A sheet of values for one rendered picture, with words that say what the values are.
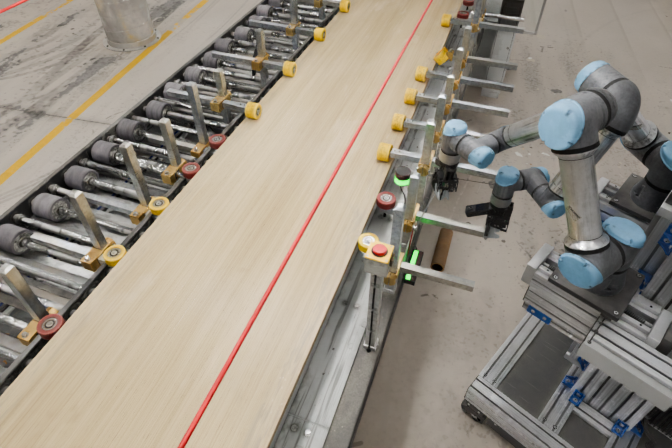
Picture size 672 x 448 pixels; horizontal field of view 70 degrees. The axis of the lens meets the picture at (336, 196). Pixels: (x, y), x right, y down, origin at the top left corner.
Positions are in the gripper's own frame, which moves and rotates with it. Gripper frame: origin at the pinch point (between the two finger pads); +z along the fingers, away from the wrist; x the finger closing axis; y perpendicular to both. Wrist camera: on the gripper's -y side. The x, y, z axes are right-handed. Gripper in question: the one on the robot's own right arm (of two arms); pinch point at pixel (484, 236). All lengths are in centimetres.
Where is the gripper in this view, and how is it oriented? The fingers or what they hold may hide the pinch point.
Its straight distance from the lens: 205.7
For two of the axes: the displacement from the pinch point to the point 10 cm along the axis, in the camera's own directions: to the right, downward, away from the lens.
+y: 9.4, 2.2, -2.6
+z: 0.2, 7.3, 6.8
